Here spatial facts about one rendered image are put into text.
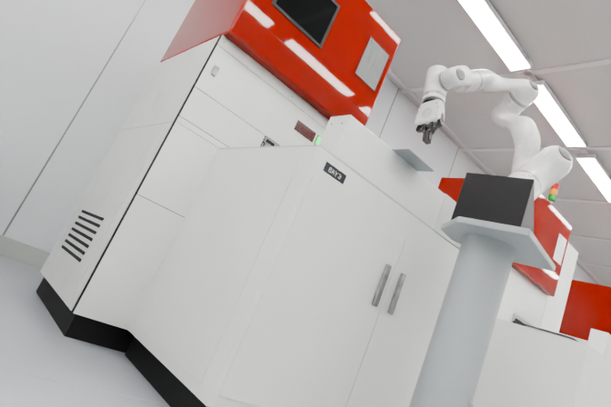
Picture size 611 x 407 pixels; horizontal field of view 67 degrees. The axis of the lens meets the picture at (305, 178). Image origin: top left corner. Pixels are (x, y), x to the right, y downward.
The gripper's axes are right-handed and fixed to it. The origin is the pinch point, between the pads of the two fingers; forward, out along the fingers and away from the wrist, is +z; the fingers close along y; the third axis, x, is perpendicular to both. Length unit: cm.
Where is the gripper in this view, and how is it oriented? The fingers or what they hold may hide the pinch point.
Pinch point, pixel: (426, 137)
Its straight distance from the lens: 174.5
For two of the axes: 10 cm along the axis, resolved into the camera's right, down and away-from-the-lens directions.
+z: -2.5, 8.7, -4.2
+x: 6.9, 4.6, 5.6
